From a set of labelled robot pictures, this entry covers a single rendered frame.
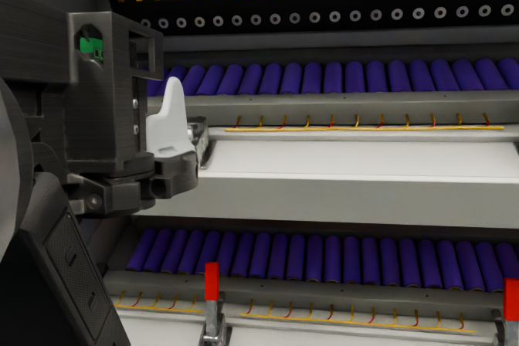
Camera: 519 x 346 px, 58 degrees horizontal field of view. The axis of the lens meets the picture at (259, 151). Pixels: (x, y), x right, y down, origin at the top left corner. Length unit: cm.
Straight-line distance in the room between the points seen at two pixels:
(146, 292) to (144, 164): 34
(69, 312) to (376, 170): 25
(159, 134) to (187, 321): 30
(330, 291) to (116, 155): 35
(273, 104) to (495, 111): 18
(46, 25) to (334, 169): 24
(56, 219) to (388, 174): 25
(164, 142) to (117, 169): 8
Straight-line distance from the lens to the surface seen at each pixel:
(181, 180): 23
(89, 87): 19
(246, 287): 51
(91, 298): 20
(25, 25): 18
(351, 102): 40
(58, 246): 17
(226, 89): 45
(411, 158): 38
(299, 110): 41
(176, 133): 28
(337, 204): 37
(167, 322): 53
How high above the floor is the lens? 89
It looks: 20 degrees down
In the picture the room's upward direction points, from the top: 3 degrees counter-clockwise
